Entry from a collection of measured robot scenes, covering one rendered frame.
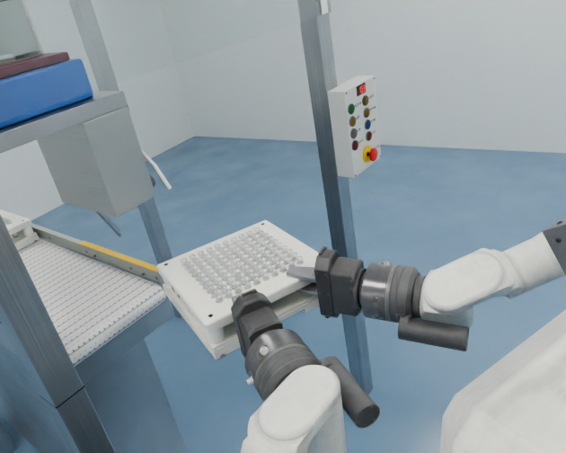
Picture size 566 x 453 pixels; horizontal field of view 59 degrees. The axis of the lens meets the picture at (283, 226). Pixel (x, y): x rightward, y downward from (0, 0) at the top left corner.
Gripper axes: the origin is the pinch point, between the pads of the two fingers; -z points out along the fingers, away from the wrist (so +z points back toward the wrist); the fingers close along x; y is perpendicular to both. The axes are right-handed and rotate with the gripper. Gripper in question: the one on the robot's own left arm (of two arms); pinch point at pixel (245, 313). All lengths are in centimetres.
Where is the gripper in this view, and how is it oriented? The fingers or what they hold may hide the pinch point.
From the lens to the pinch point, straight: 79.6
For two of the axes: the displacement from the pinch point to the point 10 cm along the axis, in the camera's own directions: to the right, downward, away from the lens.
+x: 1.5, 8.6, 4.9
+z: 4.2, 3.9, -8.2
